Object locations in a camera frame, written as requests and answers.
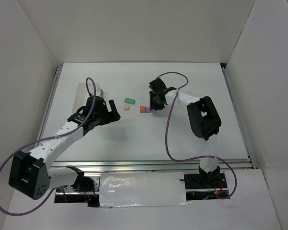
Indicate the green rectangular wood block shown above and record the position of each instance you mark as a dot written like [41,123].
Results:
[129,101]

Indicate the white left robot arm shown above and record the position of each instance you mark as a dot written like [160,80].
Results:
[31,173]

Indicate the silver foil sheet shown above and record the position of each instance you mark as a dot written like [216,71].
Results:
[142,189]

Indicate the aluminium left rail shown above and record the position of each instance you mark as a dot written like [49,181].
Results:
[50,100]

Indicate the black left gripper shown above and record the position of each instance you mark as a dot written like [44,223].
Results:
[109,116]

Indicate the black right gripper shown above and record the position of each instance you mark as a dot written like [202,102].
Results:
[155,100]

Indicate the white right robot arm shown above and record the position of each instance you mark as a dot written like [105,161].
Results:
[203,118]

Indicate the beige wood block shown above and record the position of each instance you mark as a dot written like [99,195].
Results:
[126,107]

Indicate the orange wood cube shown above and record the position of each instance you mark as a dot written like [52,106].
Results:
[142,109]

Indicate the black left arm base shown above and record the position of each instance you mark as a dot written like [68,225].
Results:
[88,185]

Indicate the purple wood cube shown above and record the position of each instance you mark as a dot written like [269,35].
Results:
[147,110]

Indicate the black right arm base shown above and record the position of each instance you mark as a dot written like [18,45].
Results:
[195,183]

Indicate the aluminium front rail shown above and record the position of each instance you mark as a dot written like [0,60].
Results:
[129,166]

